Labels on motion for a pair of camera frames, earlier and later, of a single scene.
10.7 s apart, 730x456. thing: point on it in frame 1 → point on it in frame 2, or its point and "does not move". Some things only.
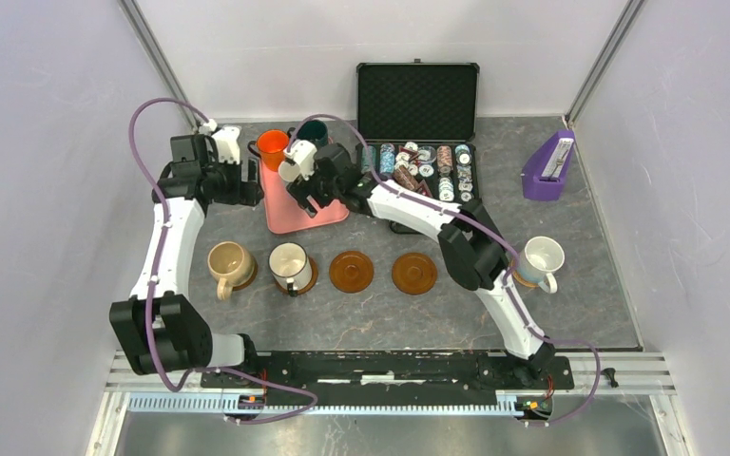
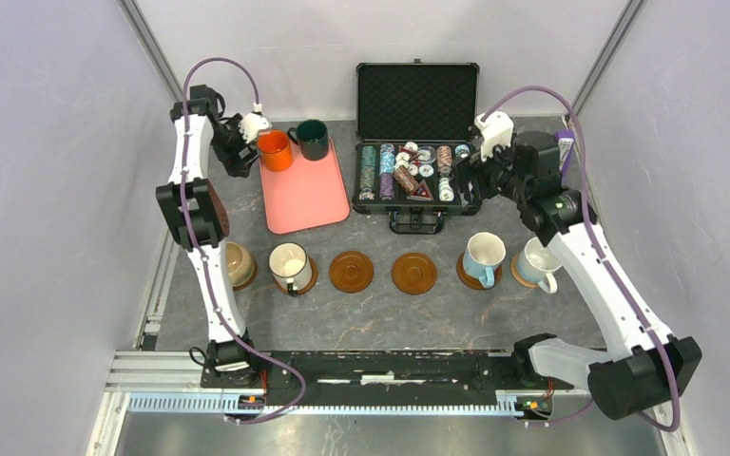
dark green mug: [312, 130] does not move
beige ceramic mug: [230, 266] does not move
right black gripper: [302, 199] → [469, 169]
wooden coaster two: [306, 289] does not move
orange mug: [271, 145] does not move
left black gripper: [248, 193] → [235, 164]
